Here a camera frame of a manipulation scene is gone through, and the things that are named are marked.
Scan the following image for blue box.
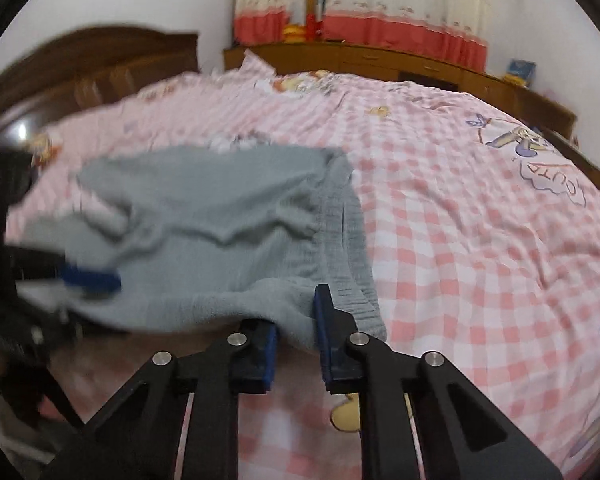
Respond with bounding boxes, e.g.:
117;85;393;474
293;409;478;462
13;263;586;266
507;59;537;84

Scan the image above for long wooden cabinet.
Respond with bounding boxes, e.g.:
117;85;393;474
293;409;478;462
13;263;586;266
223;42;578;138

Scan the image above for wooden bed rail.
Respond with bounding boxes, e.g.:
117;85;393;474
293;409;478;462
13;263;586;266
544;129;600;198

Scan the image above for pink checkered cartoon bed sheet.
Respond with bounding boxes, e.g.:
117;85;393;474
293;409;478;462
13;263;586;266
5;52;600;480

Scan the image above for dark wooden headboard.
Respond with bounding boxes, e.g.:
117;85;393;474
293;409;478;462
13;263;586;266
0;25;201;147

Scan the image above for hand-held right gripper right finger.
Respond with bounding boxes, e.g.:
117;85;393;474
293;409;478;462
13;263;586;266
314;284;563;480

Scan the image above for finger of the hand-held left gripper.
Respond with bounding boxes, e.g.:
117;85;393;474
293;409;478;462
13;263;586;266
25;309;84;353
7;245;122;300

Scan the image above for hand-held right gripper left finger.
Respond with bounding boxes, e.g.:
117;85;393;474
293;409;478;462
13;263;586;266
40;317;281;480

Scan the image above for grey pants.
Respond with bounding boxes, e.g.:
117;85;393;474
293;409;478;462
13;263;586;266
17;145;388;353

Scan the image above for wide cream and red curtain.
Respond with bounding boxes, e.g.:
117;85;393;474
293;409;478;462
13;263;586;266
322;0;490;68

